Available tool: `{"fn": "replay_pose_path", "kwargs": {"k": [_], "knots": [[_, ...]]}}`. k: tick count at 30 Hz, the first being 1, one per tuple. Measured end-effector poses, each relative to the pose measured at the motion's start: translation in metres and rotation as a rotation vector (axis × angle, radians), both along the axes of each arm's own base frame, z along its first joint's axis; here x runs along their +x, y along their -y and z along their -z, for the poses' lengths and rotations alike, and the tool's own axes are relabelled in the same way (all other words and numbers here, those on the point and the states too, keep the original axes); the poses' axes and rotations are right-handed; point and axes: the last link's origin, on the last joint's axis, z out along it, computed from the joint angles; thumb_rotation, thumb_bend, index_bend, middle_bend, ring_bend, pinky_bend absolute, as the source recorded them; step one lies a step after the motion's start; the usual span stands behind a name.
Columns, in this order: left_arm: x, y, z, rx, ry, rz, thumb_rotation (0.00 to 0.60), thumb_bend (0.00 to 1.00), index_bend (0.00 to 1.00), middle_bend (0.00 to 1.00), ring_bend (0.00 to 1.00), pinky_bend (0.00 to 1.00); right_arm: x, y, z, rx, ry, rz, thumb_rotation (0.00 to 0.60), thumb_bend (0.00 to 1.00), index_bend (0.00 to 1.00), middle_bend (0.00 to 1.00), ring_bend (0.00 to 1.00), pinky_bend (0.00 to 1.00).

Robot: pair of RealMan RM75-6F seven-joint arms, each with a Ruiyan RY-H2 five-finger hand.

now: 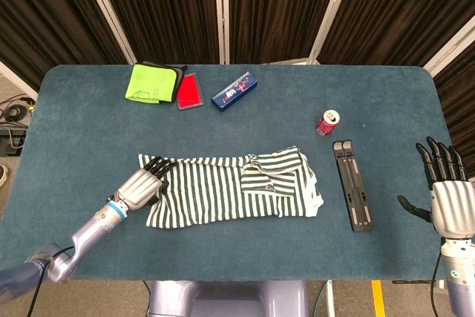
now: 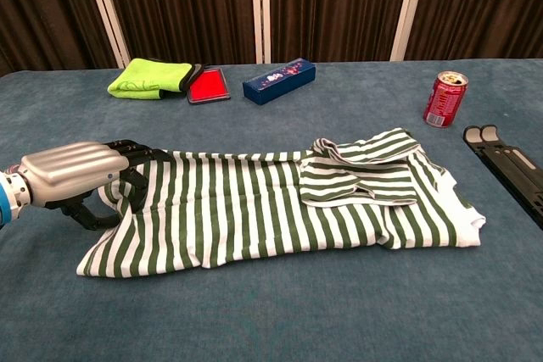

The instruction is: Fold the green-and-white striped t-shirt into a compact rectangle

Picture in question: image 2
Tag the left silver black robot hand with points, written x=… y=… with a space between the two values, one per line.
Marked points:
x=72 y=171

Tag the green white striped T-shirt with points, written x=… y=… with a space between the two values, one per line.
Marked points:
x=254 y=218

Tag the lime green microfiber cloth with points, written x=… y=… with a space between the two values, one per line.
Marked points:
x=144 y=78

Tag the red ink pad case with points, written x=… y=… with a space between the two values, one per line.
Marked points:
x=208 y=85

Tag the dark curtain screen panel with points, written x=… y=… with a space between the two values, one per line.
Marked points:
x=479 y=6
x=182 y=6
x=335 y=6
x=42 y=10

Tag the dark blue rectangular box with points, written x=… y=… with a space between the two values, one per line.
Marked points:
x=275 y=82

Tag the red soda can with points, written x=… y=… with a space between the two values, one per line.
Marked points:
x=443 y=101

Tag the black folding laptop stand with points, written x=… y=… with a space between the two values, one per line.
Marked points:
x=509 y=163

